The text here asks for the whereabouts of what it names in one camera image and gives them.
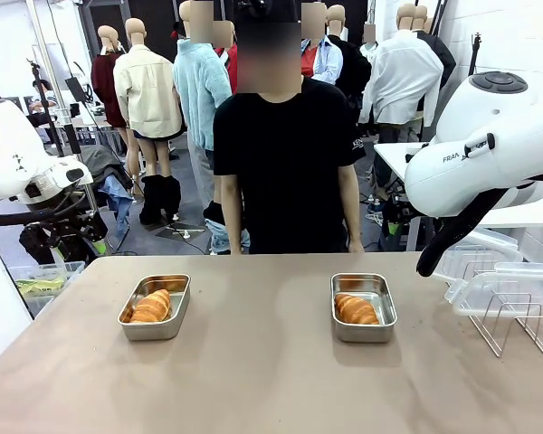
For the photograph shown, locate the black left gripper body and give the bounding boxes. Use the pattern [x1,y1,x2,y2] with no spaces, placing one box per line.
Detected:
[19,212,110,266]

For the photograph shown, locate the golden brown croissant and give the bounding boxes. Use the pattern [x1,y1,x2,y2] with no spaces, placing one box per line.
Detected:
[334,292,380,326]
[129,288,172,324]

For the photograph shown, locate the clear plastic clip lid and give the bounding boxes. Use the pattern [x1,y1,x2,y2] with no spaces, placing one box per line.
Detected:
[433,228,525,290]
[443,261,543,318]

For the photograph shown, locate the person's left forearm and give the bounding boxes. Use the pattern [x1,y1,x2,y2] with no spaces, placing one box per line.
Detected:
[341,193,363,243]

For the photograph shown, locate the clear plastic storage bin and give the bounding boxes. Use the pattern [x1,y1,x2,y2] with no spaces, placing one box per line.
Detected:
[7,260,86,317]

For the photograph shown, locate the yellow green packets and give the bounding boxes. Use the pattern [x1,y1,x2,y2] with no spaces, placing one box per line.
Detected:
[15,278,67,297]

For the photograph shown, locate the hanging blue jeans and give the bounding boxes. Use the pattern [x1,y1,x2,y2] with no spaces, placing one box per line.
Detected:
[97,175,135,245]

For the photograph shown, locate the dark clothes pile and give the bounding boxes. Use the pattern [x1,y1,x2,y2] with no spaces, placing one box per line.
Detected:
[79,144,135,193]

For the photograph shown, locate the bunched black trousers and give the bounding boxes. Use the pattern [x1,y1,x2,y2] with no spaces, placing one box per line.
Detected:
[138,174,183,226]

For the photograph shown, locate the rectangular stainless steel container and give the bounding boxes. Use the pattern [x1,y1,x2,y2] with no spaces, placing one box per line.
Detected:
[117,273,192,342]
[329,272,398,344]

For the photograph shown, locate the bunched jeans and black cloth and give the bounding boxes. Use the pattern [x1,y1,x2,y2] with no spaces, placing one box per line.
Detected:
[202,201,251,255]

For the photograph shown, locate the seated person in striped shirt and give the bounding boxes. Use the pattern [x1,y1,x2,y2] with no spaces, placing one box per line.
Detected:
[30,79,58,114]

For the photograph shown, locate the black device on stand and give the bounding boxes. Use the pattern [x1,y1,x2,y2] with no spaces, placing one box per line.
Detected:
[64,61,94,109]

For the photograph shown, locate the mannequin in dark red sweater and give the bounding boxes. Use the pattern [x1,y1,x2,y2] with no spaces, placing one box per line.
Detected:
[90,24,139,182]

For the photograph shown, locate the mannequin in cream jacket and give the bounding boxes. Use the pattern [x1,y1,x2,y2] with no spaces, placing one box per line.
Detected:
[112,17,185,191]

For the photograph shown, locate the mannequin in light blue fleece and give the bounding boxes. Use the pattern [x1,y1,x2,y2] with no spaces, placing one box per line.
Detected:
[171,0,234,209]

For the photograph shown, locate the person in black t-shirt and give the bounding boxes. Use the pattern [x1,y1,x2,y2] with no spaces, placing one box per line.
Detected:
[212,0,367,255]

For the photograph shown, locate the mannequin in red jacket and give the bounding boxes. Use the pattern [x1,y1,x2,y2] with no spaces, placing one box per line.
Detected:
[214,20,239,96]

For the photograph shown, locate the mannequin in blue open shirt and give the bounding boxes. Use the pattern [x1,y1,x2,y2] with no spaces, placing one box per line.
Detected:
[300,2,345,87]

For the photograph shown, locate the mannequin in black jacket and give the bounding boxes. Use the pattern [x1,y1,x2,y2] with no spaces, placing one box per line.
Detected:
[326,4,373,132]

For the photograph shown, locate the mannequin in white shirt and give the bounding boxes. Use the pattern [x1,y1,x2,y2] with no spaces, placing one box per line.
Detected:
[359,2,445,137]

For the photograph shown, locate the mannequin in black coat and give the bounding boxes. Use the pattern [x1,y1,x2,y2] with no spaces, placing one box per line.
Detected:
[414,4,457,114]

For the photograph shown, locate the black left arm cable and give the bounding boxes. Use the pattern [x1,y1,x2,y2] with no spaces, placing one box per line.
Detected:
[0,192,90,227]

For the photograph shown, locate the flat mannequin base plate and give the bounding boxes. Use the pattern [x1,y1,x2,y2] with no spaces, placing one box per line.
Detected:
[155,223,208,241]

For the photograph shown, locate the silver aluminium frame post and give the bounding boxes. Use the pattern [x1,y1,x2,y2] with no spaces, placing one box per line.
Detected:
[25,0,96,227]

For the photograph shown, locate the black tripod by wall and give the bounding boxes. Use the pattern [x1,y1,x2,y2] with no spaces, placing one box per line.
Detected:
[468,31,483,78]

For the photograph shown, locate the metal wire lid rack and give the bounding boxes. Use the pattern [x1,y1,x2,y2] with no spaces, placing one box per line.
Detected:
[461,259,543,359]

